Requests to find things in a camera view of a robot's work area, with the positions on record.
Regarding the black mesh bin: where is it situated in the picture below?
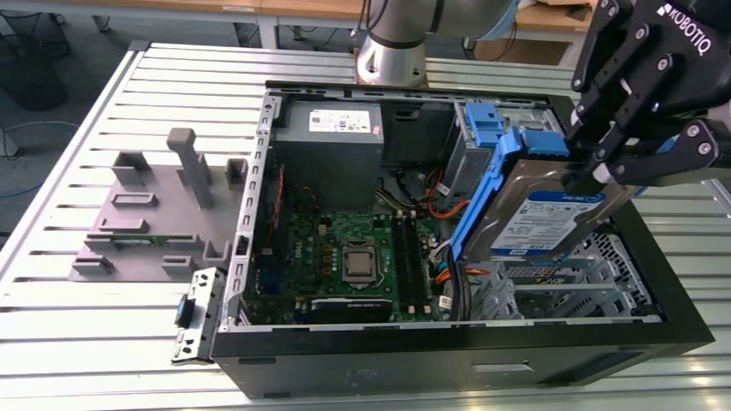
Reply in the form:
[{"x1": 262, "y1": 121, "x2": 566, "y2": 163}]
[{"x1": 0, "y1": 10, "x2": 74, "y2": 112}]

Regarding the orange and yellow wire bundle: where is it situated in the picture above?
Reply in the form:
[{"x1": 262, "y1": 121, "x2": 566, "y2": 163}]
[{"x1": 427, "y1": 199, "x2": 492, "y2": 283}]

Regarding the thin red wire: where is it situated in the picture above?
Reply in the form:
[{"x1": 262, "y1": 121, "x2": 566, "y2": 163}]
[{"x1": 251, "y1": 166, "x2": 287, "y2": 258}]

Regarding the hard disk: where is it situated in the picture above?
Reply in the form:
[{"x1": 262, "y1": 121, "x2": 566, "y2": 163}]
[{"x1": 450, "y1": 127, "x2": 639, "y2": 263}]

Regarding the green motherboard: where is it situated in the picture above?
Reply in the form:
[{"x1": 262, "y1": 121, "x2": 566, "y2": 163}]
[{"x1": 254, "y1": 211, "x2": 458, "y2": 326}]

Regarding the green RAM stick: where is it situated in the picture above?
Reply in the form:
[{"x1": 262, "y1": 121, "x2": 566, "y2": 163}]
[{"x1": 111, "y1": 236, "x2": 172, "y2": 248}]

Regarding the CPU socket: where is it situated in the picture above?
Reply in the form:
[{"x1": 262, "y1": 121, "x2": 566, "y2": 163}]
[{"x1": 339, "y1": 241, "x2": 383, "y2": 293}]

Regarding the silver hinged rear bracket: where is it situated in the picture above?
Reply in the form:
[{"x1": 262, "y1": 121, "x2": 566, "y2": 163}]
[{"x1": 171, "y1": 265, "x2": 230, "y2": 366}]

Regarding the black graphics card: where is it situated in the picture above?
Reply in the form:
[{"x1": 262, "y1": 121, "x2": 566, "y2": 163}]
[{"x1": 294, "y1": 295, "x2": 396, "y2": 325}]

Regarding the blue port connector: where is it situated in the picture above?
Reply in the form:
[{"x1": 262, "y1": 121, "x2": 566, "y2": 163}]
[{"x1": 174, "y1": 294, "x2": 196, "y2": 327}]

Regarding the blue drive latch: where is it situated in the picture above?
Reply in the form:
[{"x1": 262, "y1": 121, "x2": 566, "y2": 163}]
[{"x1": 464, "y1": 101, "x2": 507, "y2": 149}]

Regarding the silver drive cage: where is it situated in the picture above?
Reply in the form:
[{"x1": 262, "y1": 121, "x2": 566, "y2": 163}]
[{"x1": 444, "y1": 100, "x2": 572, "y2": 202}]

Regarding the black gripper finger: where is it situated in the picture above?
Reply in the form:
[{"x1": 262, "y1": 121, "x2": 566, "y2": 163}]
[
  {"x1": 562, "y1": 0, "x2": 687, "y2": 164},
  {"x1": 562, "y1": 97, "x2": 724, "y2": 194}
]

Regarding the thick black case cable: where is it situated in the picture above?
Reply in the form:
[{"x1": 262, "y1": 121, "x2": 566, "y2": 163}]
[{"x1": 448, "y1": 259, "x2": 475, "y2": 322}]

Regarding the silver CPU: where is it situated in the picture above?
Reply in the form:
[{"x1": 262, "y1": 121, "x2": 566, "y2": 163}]
[{"x1": 344, "y1": 251, "x2": 376, "y2": 275}]

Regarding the black PC case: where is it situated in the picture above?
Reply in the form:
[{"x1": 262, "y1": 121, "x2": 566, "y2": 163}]
[{"x1": 208, "y1": 79, "x2": 716, "y2": 399}]

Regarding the silver disk bay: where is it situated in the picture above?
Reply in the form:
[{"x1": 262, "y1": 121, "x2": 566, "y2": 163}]
[{"x1": 494, "y1": 256, "x2": 655, "y2": 320}]

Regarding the grey parts rack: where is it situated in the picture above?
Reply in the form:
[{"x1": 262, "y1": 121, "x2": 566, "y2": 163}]
[{"x1": 68, "y1": 127, "x2": 256, "y2": 283}]

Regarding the grey power supply unit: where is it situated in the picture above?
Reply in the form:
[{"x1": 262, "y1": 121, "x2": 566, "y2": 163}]
[{"x1": 271, "y1": 100, "x2": 386, "y2": 215}]

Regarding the black RAM slot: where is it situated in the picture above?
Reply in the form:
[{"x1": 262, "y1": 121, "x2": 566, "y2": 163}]
[
  {"x1": 391, "y1": 210, "x2": 418, "y2": 316},
  {"x1": 406, "y1": 210, "x2": 434, "y2": 316}
]

